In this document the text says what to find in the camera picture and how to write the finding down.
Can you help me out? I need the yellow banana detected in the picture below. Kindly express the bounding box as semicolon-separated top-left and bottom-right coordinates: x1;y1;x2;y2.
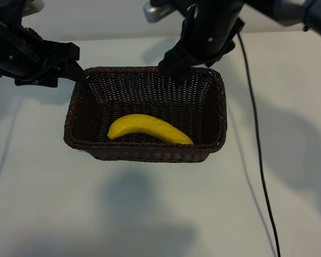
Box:
107;114;195;146

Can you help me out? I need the dark brown wicker basket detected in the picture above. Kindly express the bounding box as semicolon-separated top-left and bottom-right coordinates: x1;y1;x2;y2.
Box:
63;66;228;163

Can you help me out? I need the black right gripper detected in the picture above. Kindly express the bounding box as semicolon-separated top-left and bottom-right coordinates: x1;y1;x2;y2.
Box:
159;0;247;82

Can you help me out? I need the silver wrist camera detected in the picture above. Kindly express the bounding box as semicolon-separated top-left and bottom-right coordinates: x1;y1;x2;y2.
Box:
0;0;45;14
143;0;177;24

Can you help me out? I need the long black cable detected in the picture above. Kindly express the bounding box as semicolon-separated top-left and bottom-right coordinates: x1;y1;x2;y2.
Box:
236;32;281;257

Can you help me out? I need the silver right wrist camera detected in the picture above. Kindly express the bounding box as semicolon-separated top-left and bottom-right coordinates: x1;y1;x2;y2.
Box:
143;0;177;24

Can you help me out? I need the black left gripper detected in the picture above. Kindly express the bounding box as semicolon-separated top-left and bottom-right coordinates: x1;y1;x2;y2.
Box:
0;16;86;88

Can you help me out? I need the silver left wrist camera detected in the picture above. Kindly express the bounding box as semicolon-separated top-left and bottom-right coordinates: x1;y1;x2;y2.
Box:
0;0;45;14

